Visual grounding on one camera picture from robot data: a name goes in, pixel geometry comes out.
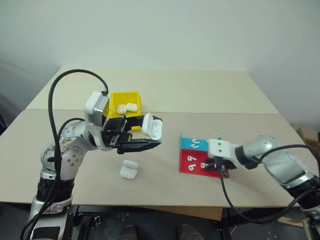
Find brown cardboard boxes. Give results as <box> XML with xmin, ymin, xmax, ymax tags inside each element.
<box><xmin>290</xmin><ymin>123</ymin><xmax>320</xmax><ymax>151</ymax></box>

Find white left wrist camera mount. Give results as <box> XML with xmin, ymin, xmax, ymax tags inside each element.
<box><xmin>83</xmin><ymin>90</ymin><xmax>111</xmax><ymax>151</ymax></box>

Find yellow plastic bin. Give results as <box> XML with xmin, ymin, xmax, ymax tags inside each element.
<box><xmin>108</xmin><ymin>91</ymin><xmax>145</xmax><ymax>132</ymax></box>

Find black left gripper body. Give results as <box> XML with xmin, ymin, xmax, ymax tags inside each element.
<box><xmin>100</xmin><ymin>115</ymin><xmax>133</xmax><ymax>152</ymax></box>

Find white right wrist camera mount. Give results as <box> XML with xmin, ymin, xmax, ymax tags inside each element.
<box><xmin>207</xmin><ymin>138</ymin><xmax>239</xmax><ymax>169</ymax></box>

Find blue earbud tray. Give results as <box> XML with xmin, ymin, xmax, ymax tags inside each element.
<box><xmin>178</xmin><ymin>132</ymin><xmax>219</xmax><ymax>153</ymax></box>

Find red earbud tray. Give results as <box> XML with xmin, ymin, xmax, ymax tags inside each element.
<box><xmin>178</xmin><ymin>148</ymin><xmax>226</xmax><ymax>179</ymax></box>

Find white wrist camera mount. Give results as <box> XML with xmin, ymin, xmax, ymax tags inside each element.
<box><xmin>83</xmin><ymin>90</ymin><xmax>111</xmax><ymax>151</ymax></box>
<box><xmin>207</xmin><ymin>138</ymin><xmax>239</xmax><ymax>169</ymax></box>

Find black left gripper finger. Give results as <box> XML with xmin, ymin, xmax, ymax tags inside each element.
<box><xmin>126</xmin><ymin>114</ymin><xmax>164</xmax><ymax>128</ymax></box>
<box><xmin>116</xmin><ymin>138</ymin><xmax>163</xmax><ymax>155</ymax></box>

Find dark rounded shape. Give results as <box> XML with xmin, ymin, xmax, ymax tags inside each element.
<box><xmin>177</xmin><ymin>223</ymin><xmax>202</xmax><ymax>240</ymax></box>
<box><xmin>121</xmin><ymin>224</ymin><xmax>138</xmax><ymax>240</ymax></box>

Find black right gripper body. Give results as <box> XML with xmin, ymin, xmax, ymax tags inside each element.
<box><xmin>211</xmin><ymin>156</ymin><xmax>232</xmax><ymax>179</ymax></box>

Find black metal frame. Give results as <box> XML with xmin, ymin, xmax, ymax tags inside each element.
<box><xmin>71</xmin><ymin>204</ymin><xmax>310</xmax><ymax>240</ymax></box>

